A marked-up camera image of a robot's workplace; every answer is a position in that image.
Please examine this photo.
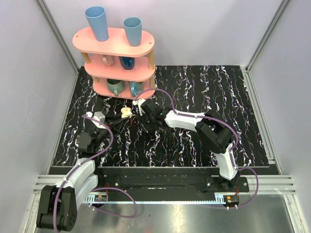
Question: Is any beige earbud charging case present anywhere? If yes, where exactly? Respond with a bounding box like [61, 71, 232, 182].
[121, 107, 133, 118]

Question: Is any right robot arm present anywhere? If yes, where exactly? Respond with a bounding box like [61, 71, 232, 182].
[133, 99, 240, 193]

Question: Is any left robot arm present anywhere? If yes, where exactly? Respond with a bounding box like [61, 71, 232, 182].
[36, 112, 130, 232]

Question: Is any blue butterfly mug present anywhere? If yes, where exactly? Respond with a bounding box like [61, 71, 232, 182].
[129, 82, 144, 97]

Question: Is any green ceramic mug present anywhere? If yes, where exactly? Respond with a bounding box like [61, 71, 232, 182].
[106, 79, 125, 96]

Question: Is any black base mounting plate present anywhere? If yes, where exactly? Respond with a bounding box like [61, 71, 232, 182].
[97, 167, 250, 202]

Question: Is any pink three-tier wooden shelf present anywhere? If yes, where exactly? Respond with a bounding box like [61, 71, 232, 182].
[72, 27, 156, 100]

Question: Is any dark blue mug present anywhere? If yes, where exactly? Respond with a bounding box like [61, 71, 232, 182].
[119, 56, 135, 70]

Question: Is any pink mug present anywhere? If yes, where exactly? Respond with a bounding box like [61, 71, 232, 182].
[102, 55, 115, 67]

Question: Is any left controller board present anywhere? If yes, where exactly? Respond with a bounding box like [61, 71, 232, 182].
[94, 194, 107, 203]

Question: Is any controller board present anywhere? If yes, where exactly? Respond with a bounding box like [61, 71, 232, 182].
[94, 194, 107, 203]
[225, 195, 240, 205]

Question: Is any short light blue cup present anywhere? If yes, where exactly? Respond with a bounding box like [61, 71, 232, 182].
[123, 17, 142, 47]

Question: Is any tall light blue cup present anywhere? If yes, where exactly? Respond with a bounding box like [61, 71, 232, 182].
[85, 6, 109, 42]

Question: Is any right controller board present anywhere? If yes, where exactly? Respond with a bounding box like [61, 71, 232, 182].
[225, 195, 240, 205]

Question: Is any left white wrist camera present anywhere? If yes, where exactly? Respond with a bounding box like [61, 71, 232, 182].
[86, 112, 105, 129]

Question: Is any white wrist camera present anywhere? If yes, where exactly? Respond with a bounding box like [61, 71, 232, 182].
[86, 112, 105, 129]
[132, 99, 146, 107]

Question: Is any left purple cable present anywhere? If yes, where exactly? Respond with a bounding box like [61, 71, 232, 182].
[53, 114, 138, 233]

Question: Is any purple cable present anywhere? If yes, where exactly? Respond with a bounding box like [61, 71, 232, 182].
[134, 88, 259, 209]
[53, 114, 138, 233]

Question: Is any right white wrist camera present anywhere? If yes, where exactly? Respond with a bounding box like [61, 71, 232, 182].
[132, 99, 146, 107]

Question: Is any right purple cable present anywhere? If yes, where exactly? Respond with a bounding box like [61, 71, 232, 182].
[134, 88, 259, 209]

